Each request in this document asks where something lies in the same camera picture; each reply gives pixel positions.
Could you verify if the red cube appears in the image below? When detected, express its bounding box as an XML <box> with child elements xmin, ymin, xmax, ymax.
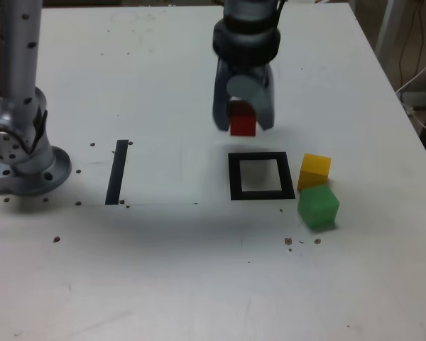
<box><xmin>229</xmin><ymin>101</ymin><xmax>257</xmax><ymax>137</ymax></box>

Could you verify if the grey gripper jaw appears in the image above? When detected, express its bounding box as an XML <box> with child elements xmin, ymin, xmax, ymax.
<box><xmin>212</xmin><ymin>65</ymin><xmax>235</xmax><ymax>132</ymax></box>
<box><xmin>226</xmin><ymin>67</ymin><xmax>276</xmax><ymax>131</ymax></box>

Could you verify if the black tape strip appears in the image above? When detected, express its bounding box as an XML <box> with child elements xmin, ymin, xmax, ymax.
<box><xmin>104</xmin><ymin>139</ymin><xmax>129</xmax><ymax>206</ymax></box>

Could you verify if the yellow cube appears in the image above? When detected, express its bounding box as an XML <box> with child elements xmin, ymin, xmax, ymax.
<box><xmin>297</xmin><ymin>153</ymin><xmax>332</xmax><ymax>193</ymax></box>

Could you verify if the white furniture post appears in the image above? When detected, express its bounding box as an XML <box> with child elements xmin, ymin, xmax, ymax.
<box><xmin>374</xmin><ymin>0</ymin><xmax>406</xmax><ymax>54</ymax></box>

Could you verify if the green cube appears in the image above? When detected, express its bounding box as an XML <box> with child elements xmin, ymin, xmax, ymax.
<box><xmin>297</xmin><ymin>184</ymin><xmax>340</xmax><ymax>232</ymax></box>

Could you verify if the black tape square outline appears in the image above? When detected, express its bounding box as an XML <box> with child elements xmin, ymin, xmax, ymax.
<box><xmin>227</xmin><ymin>151</ymin><xmax>296</xmax><ymax>202</ymax></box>

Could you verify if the thin black hanging cable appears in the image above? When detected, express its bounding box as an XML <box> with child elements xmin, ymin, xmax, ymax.
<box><xmin>398</xmin><ymin>0</ymin><xmax>426</xmax><ymax>90</ymax></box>

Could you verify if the white cable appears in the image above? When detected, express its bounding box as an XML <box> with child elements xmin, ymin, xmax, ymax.
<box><xmin>396</xmin><ymin>49</ymin><xmax>426</xmax><ymax>133</ymax></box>

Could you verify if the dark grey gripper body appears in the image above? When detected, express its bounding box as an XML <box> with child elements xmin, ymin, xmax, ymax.
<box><xmin>217</xmin><ymin>56</ymin><xmax>273</xmax><ymax>82</ymax></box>

